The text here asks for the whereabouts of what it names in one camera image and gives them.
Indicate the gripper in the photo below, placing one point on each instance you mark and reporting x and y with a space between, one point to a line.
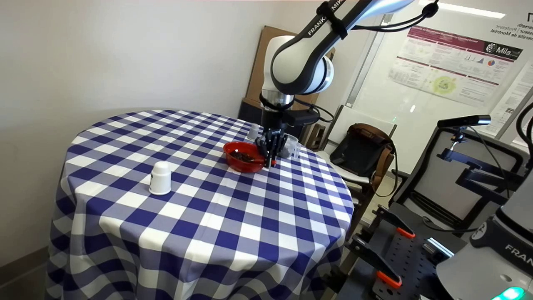
275 120

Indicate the red spoon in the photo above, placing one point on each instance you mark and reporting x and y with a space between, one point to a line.
271 163

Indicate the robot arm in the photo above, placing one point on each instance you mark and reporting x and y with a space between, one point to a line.
300 58

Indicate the clear plastic jug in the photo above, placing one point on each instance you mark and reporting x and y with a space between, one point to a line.
292 146

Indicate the red bowl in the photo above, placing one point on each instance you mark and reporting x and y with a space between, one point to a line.
237 163

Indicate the small grey cup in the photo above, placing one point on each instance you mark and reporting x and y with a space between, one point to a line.
252 132

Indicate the dark beans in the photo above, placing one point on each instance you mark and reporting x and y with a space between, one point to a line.
242 156

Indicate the black box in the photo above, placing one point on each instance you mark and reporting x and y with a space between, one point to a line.
250 112

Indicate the wooden stool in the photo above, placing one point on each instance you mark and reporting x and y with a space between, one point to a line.
315 136

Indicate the cardboard sheet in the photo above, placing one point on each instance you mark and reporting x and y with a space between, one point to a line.
260 71

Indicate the white chair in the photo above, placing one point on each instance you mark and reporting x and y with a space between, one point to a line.
345 121

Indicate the black and brown bag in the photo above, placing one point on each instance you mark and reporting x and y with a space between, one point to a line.
362 150

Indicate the blue white checkered tablecloth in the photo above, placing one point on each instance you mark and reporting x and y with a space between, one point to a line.
200 233

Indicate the white plastic cup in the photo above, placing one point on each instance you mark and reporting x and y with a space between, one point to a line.
160 179

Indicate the black clamp with orange tips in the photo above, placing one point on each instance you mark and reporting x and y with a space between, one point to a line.
393 223
374 260

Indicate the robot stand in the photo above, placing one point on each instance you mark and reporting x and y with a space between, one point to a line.
399 258

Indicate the black framed grey panel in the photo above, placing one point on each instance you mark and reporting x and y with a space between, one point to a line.
441 183

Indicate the research poster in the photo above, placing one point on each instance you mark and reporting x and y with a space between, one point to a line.
454 66

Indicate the paper notice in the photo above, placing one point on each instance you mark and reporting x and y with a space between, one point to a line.
514 100

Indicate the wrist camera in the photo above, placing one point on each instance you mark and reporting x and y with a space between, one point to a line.
300 117

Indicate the silver metal bracket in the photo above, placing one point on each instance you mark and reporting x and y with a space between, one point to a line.
439 248

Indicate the camera on mount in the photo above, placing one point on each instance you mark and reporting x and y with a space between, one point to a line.
479 166

